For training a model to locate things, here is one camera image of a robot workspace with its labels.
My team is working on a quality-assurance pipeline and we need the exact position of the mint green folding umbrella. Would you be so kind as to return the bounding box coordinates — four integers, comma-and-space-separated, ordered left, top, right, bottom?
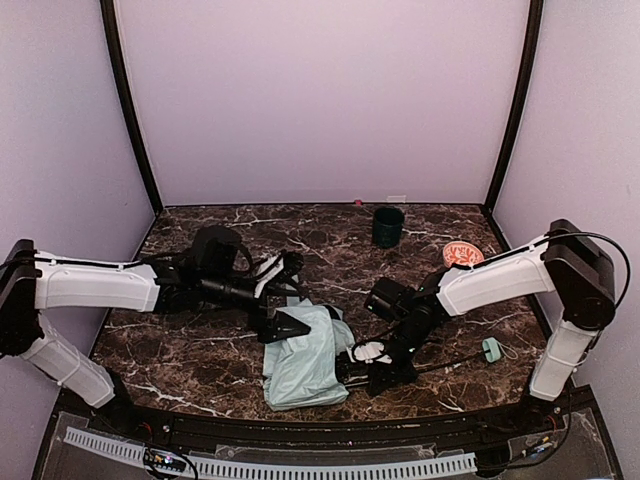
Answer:
262, 298, 519, 412

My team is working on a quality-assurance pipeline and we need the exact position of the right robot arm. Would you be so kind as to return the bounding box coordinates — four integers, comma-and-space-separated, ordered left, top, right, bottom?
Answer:
352, 219, 628, 402

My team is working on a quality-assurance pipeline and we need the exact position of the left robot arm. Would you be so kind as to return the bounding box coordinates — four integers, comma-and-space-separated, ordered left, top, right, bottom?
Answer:
1, 225, 311, 409

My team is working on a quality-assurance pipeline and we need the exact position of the black cylindrical cup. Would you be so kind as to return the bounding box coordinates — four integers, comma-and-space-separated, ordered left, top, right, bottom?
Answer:
372, 207, 405, 249

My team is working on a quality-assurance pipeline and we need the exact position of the red white patterned bowl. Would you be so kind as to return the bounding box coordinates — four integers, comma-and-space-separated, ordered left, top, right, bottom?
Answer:
442, 241, 484, 267

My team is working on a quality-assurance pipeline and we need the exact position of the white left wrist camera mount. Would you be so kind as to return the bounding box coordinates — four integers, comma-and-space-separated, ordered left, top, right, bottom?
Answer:
252, 254, 284, 299

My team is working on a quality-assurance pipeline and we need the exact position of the grey slotted cable duct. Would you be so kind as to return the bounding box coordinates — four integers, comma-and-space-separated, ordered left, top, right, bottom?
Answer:
63, 427, 477, 479

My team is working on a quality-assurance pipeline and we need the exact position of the black curved front rail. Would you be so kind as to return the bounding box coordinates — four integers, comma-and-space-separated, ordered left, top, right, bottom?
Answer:
84, 395, 571, 451

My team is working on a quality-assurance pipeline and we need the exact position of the left black frame post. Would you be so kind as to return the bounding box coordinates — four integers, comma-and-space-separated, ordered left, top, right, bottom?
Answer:
99, 0, 164, 216

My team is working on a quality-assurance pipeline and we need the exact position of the black frame post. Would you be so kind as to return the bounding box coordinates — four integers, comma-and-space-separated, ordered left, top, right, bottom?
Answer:
483, 0, 544, 215
99, 0, 164, 216

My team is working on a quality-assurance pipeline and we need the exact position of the right black frame post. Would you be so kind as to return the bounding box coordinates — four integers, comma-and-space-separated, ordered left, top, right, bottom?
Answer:
483, 0, 544, 215

